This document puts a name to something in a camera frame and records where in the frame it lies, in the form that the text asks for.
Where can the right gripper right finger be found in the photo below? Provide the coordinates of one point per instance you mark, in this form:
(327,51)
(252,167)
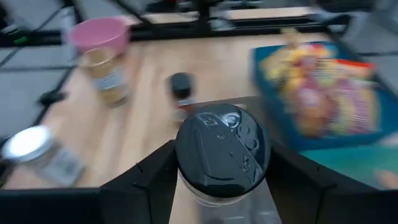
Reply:
(311,199)

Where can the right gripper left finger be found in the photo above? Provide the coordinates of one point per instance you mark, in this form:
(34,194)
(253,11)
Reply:
(140,193)

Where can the purple label spice bottle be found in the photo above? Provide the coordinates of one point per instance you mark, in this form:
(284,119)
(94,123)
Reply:
(222,149)

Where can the yellow green lime chips bag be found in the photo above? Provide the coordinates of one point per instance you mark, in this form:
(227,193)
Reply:
(326,105)

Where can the orange label spice bottle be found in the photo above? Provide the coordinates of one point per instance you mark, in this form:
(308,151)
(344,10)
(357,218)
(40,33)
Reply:
(181,85)

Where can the large tan-lidded seasoning jar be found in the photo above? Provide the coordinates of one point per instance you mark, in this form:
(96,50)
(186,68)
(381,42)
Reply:
(105,81)

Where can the everything bagel seasoning jar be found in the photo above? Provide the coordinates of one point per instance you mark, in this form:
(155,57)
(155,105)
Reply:
(29,143)

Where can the teal plastic tray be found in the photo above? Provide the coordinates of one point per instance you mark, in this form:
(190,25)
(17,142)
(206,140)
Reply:
(342,165)

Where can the blue plastic bin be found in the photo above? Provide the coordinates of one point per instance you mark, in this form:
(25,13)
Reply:
(311,143)

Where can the black table edge clamp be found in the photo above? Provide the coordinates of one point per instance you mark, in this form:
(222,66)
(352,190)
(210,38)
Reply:
(51,98)

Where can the pink plastic bowl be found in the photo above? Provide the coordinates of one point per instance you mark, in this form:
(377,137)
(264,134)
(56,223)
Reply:
(99,34)

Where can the silver metal bracket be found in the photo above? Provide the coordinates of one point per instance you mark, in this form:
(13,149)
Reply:
(66,25)

